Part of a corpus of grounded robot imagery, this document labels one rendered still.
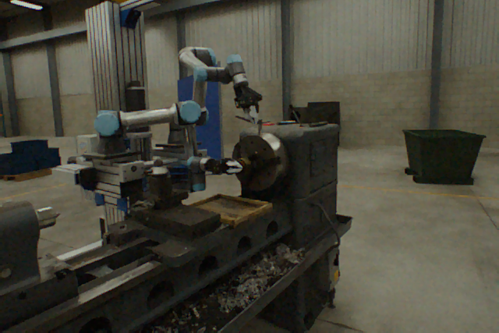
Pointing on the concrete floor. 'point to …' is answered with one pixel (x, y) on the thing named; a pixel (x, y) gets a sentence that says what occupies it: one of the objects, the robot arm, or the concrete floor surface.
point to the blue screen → (213, 132)
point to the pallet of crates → (29, 161)
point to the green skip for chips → (442, 156)
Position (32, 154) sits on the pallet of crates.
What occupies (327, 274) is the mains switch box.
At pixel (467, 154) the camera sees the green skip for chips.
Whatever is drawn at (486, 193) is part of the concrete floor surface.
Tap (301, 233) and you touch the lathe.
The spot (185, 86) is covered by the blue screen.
